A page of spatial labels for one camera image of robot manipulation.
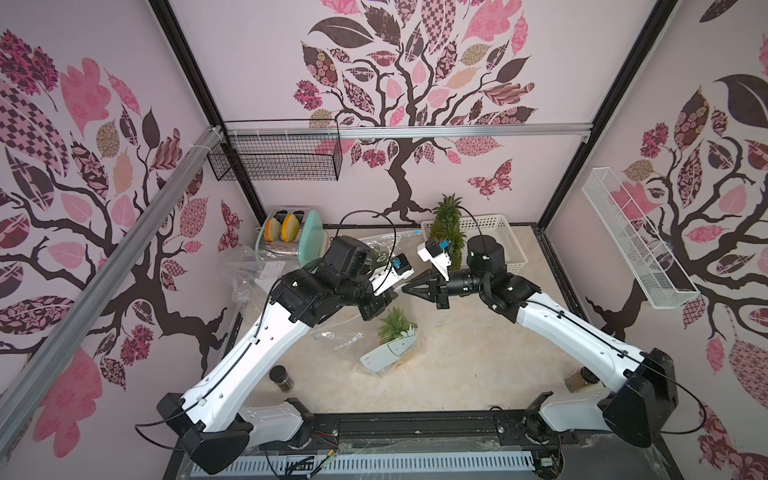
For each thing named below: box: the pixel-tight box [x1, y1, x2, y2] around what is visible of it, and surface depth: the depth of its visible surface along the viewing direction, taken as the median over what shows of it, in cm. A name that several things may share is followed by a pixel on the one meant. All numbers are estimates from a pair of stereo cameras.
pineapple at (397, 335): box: [360, 307, 418, 373], surface depth 74 cm
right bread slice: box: [281, 213, 301, 243], surface depth 94 cm
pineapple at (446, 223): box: [431, 193, 467, 242], surface depth 100 cm
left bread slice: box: [264, 217, 281, 242], surface depth 94 cm
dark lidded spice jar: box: [269, 364, 295, 393], surface depth 76 cm
